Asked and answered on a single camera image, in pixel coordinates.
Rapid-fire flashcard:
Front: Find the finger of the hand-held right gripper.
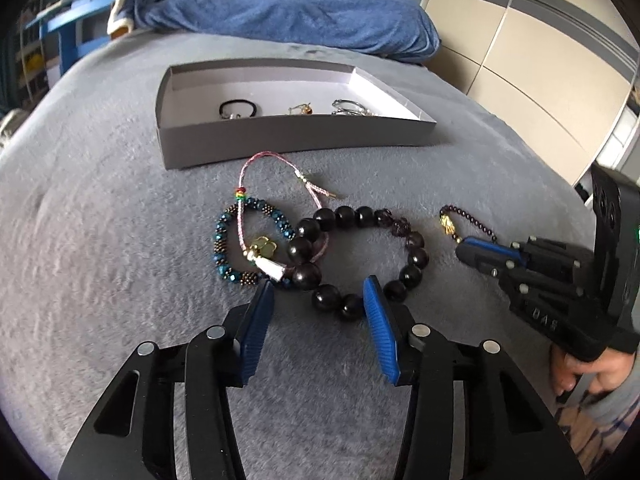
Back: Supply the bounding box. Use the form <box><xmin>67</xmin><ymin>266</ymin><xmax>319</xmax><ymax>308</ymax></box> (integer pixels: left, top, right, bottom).
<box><xmin>500</xmin><ymin>267</ymin><xmax>586</xmax><ymax>302</ymax></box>
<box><xmin>456</xmin><ymin>236</ymin><xmax>596</xmax><ymax>281</ymax></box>

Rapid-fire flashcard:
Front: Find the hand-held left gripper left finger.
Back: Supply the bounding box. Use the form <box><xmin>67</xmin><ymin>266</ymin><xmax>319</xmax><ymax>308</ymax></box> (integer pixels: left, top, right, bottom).
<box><xmin>57</xmin><ymin>279</ymin><xmax>276</xmax><ymax>480</ymax></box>

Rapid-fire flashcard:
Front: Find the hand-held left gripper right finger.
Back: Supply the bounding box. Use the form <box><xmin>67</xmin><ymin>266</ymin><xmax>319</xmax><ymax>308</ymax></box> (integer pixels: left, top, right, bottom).
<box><xmin>362</xmin><ymin>276</ymin><xmax>586</xmax><ymax>480</ymax></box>

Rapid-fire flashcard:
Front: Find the small dark bead bracelet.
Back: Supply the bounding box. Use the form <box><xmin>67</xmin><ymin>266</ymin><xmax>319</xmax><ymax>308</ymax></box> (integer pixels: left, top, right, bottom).
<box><xmin>439</xmin><ymin>204</ymin><xmax>498</xmax><ymax>246</ymax></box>

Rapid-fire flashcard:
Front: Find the large black bead bracelet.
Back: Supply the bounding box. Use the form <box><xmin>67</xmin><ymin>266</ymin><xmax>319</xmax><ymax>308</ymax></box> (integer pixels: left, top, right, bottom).
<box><xmin>287</xmin><ymin>205</ymin><xmax>431</xmax><ymax>322</ymax></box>

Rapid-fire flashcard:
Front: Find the grey cardboard box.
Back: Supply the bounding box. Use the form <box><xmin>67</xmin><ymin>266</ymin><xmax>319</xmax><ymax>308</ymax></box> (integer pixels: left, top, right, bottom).
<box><xmin>154</xmin><ymin>58</ymin><xmax>437</xmax><ymax>171</ymax></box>

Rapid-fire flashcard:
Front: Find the black hair tie with pearls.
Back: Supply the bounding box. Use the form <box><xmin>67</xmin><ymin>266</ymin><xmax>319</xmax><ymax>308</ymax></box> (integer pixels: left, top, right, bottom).
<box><xmin>218</xmin><ymin>99</ymin><xmax>258</xmax><ymax>120</ymax></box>

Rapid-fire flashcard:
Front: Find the person's right forearm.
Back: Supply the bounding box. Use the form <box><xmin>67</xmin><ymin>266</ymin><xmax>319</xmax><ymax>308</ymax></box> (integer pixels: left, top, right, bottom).
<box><xmin>582</xmin><ymin>375</ymin><xmax>640</xmax><ymax>431</ymax></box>

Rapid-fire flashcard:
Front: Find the person's right hand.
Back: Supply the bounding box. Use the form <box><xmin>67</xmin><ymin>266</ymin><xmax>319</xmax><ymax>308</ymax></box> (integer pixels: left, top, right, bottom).
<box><xmin>550</xmin><ymin>345</ymin><xmax>631</xmax><ymax>403</ymax></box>

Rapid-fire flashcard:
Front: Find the white cabinet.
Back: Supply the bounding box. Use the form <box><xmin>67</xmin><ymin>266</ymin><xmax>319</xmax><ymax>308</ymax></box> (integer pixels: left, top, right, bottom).
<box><xmin>575</xmin><ymin>85</ymin><xmax>640</xmax><ymax>196</ymax></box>

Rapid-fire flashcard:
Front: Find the person's patterned clothing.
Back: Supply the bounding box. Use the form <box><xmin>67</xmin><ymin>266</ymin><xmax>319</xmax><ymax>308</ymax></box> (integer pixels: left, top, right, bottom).
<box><xmin>552</xmin><ymin>395</ymin><xmax>636</xmax><ymax>476</ymax></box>

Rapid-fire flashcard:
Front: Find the beige wardrobe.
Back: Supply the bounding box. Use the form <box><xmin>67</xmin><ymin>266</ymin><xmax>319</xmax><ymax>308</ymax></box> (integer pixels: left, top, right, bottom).
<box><xmin>420</xmin><ymin>0</ymin><xmax>640</xmax><ymax>186</ymax></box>

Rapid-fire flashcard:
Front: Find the blue blanket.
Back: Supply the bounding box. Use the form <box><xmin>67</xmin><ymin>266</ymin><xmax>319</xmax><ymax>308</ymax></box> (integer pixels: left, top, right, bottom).
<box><xmin>112</xmin><ymin>0</ymin><xmax>441</xmax><ymax>63</ymax></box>

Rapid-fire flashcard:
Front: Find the blue desk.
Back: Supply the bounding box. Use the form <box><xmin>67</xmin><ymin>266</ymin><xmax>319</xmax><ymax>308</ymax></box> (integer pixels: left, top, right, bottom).
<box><xmin>25</xmin><ymin>0</ymin><xmax>131</xmax><ymax>77</ymax></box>

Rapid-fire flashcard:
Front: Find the white shelf rack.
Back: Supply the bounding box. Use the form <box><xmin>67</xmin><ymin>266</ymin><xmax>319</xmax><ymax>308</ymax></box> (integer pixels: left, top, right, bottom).
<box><xmin>12</xmin><ymin>0</ymin><xmax>51</xmax><ymax>106</ymax></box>

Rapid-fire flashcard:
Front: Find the blue bead bracelet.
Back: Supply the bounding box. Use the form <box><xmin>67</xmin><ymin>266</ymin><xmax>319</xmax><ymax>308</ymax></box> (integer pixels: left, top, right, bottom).
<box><xmin>214</xmin><ymin>197</ymin><xmax>298</xmax><ymax>288</ymax></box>

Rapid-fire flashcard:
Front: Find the pink cord bracelet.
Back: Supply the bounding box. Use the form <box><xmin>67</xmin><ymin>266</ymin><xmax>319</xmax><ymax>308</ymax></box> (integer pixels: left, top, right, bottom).
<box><xmin>235</xmin><ymin>151</ymin><xmax>346</xmax><ymax>281</ymax></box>

